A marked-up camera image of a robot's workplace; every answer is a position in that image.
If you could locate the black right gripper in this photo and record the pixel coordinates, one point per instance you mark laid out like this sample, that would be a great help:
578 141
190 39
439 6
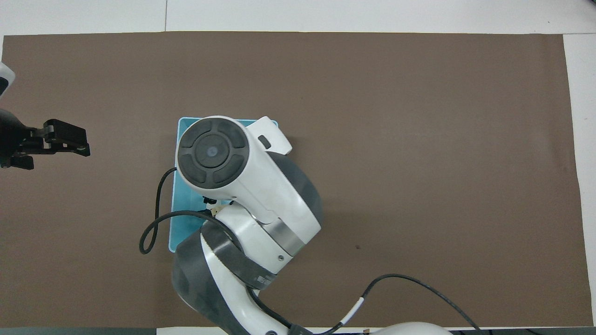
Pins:
208 202

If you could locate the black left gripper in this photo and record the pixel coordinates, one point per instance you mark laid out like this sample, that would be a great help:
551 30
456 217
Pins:
25 146

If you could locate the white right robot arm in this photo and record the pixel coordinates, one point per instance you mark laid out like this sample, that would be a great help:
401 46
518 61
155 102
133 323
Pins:
242 195

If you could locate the light blue storage box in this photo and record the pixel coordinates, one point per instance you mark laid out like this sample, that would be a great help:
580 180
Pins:
182 218

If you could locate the brown paper table mat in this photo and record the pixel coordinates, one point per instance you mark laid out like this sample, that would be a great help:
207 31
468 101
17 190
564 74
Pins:
419 139

